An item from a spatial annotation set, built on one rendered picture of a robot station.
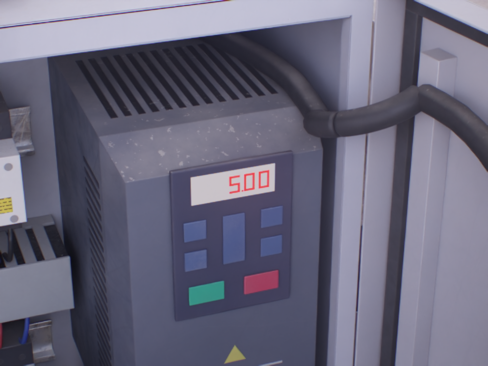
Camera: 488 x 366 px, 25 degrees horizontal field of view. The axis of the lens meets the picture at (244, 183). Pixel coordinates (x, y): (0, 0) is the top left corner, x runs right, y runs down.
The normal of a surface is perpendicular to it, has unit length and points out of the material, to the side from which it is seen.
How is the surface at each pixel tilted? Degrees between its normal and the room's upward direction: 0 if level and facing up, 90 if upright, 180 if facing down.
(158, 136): 25
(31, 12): 0
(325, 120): 54
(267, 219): 90
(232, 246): 90
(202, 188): 90
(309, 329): 90
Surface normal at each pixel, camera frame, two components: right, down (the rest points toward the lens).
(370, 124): -0.20, 0.49
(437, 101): -0.54, -0.40
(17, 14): 0.00, -0.88
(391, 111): -0.11, -0.08
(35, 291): 0.35, 0.44
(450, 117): -0.78, 0.04
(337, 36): -0.94, 0.16
